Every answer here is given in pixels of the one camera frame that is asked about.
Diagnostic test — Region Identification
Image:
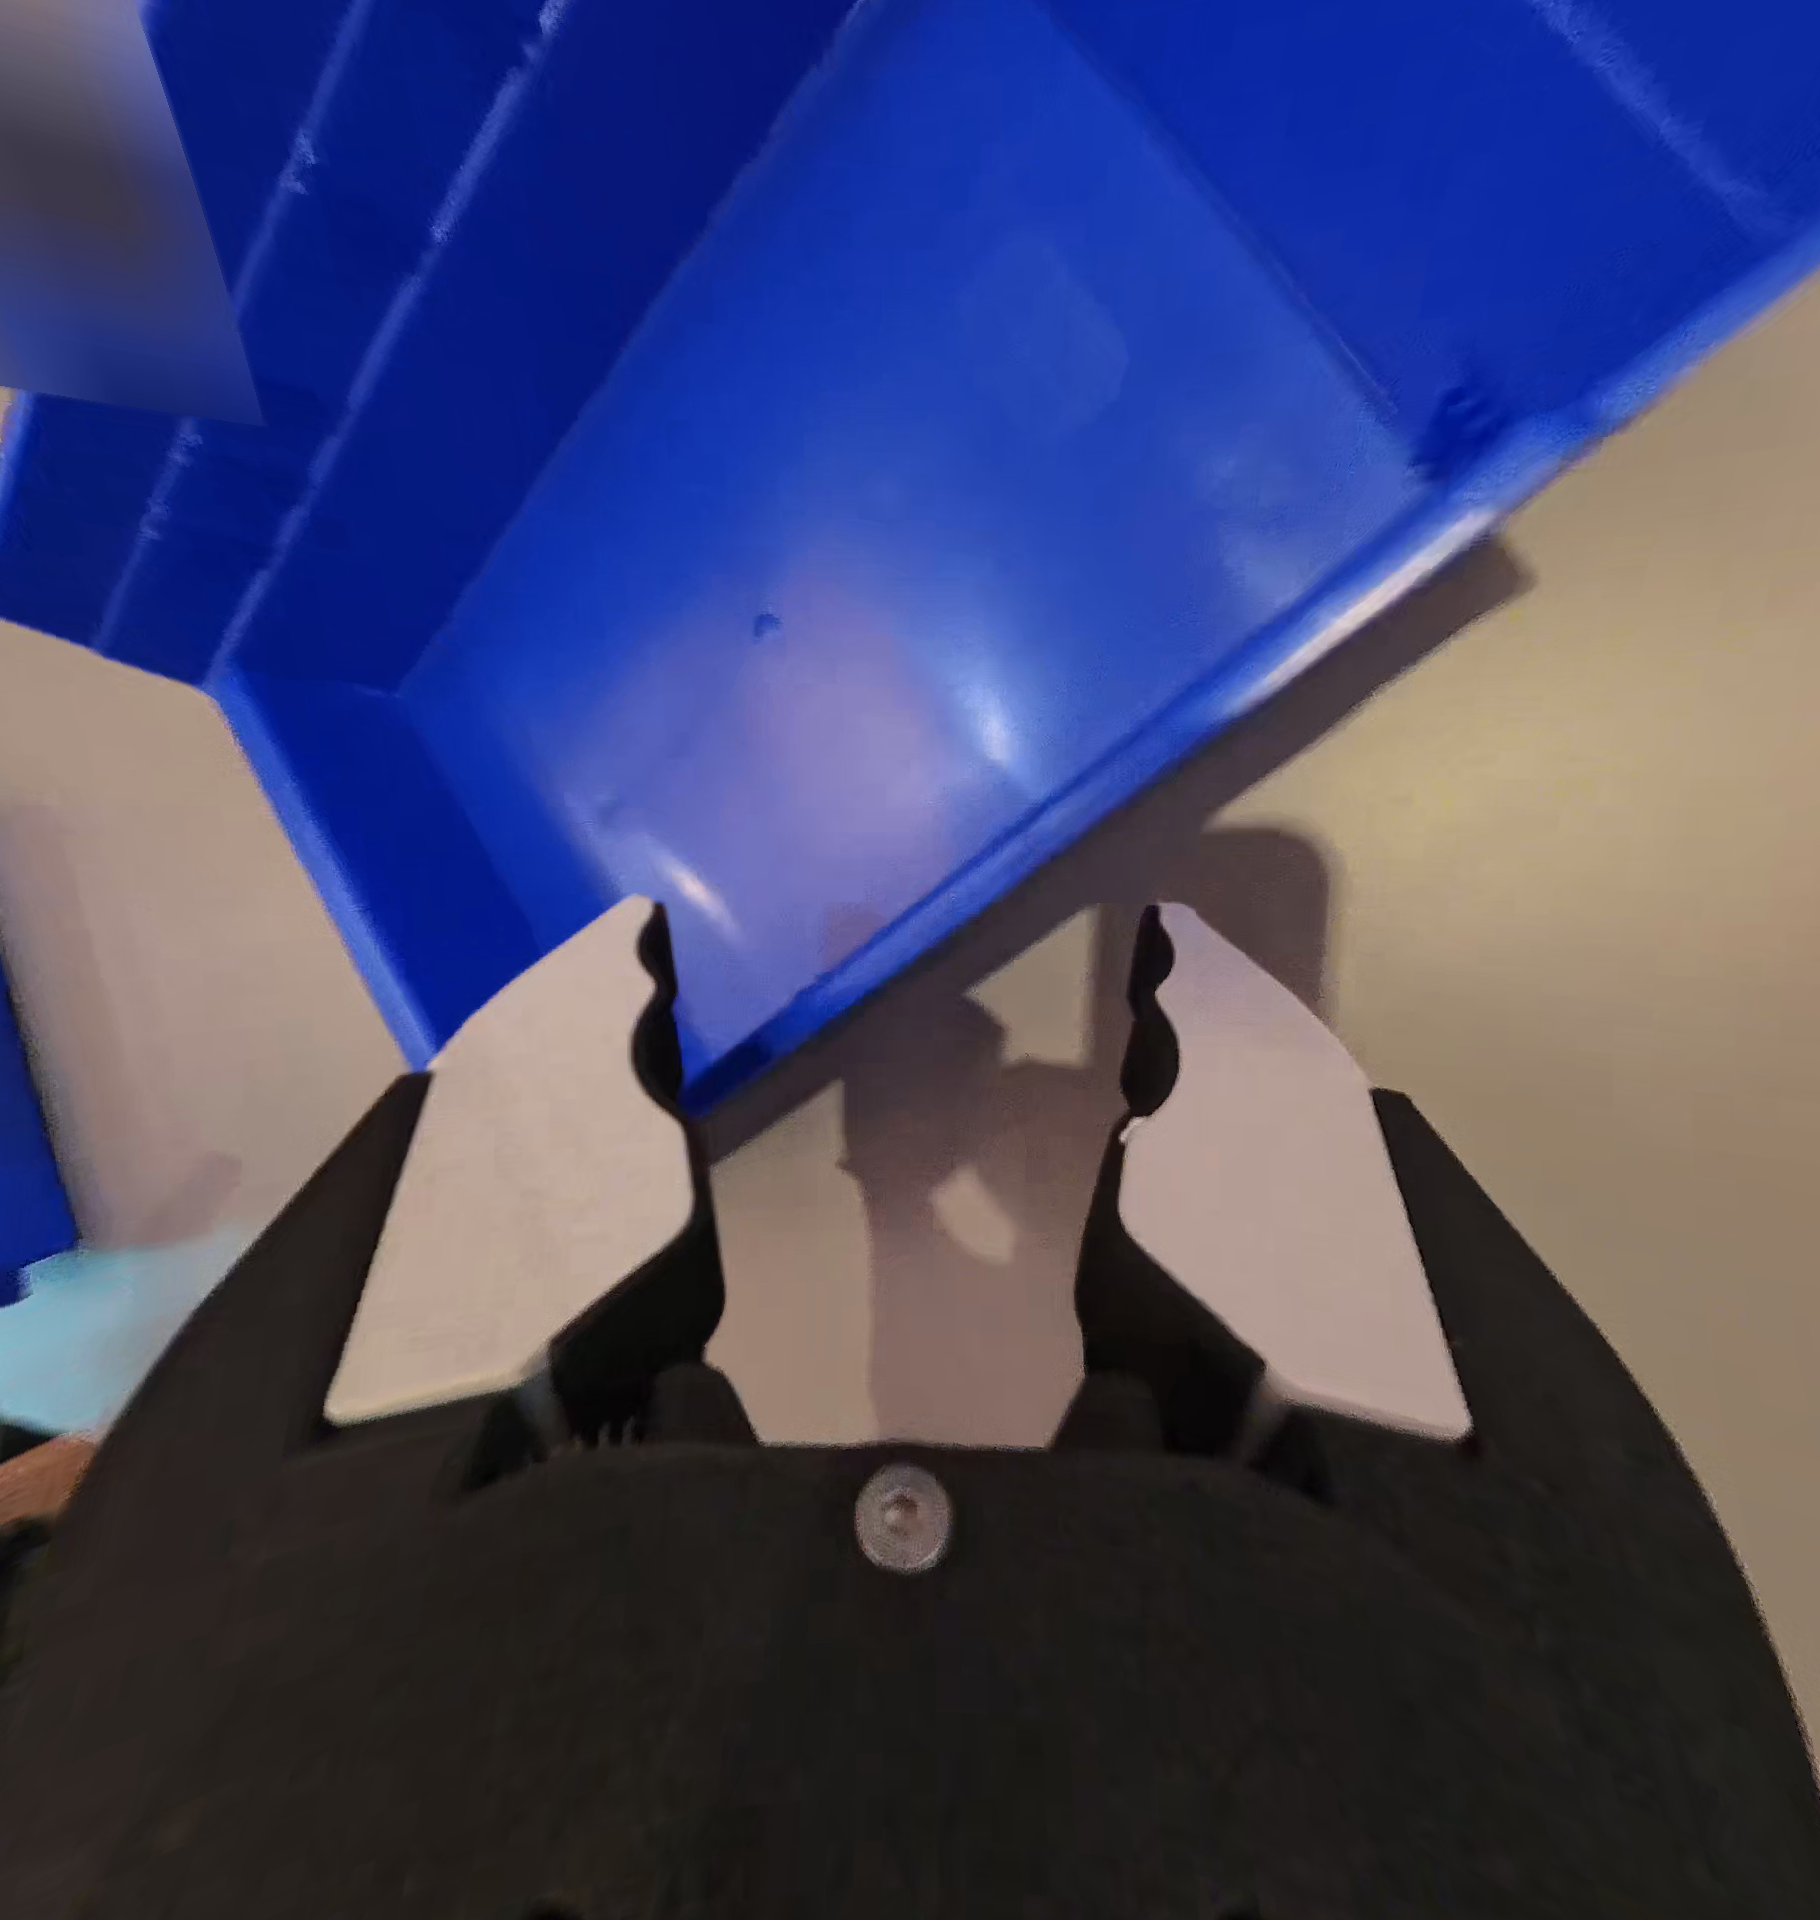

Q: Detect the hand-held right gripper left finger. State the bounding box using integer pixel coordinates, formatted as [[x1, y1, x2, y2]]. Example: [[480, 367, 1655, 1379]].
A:
[[321, 895, 725, 1448]]

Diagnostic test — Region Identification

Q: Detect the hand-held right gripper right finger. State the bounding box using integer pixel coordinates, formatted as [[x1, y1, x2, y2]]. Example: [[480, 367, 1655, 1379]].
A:
[[1072, 899, 1474, 1451]]

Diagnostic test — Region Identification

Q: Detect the brown wooden bench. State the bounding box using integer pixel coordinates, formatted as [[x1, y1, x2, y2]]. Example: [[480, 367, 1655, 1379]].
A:
[[0, 1431, 104, 1547]]

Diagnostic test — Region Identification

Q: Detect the large blue plastic bin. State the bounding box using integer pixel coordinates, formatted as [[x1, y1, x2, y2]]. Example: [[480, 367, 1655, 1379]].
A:
[[207, 0, 1820, 1118], [0, 0, 555, 694]]

